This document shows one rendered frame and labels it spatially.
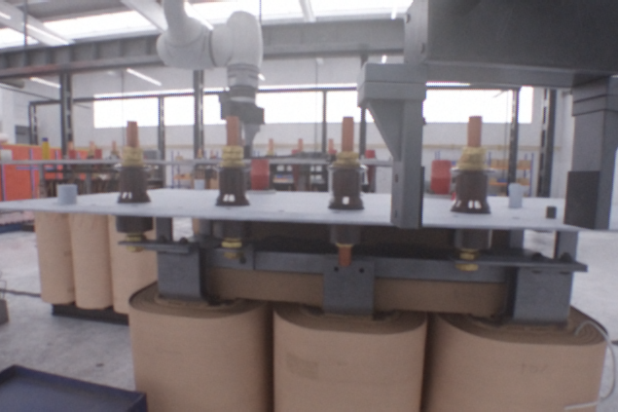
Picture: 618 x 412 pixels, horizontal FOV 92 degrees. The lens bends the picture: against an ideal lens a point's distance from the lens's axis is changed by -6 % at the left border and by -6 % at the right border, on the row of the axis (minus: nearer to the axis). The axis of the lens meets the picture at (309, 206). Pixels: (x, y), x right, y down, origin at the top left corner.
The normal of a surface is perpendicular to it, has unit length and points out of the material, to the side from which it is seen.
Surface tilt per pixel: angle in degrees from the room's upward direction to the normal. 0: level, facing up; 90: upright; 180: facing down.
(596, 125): 90
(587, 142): 90
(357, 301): 90
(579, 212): 90
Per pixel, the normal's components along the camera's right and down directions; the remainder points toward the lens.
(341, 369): -0.15, 0.10
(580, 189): -1.00, -0.01
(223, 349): 0.38, 0.10
